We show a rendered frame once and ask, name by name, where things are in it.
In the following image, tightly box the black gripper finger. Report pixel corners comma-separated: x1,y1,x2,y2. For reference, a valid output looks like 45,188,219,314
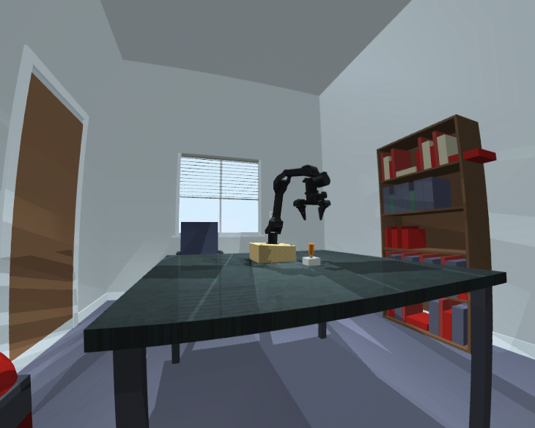
318,206,328,220
296,205,306,221

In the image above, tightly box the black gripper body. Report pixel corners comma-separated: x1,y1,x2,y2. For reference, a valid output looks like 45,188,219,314
293,188,331,207

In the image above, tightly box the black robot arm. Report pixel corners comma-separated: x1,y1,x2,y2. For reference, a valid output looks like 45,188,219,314
265,165,331,244

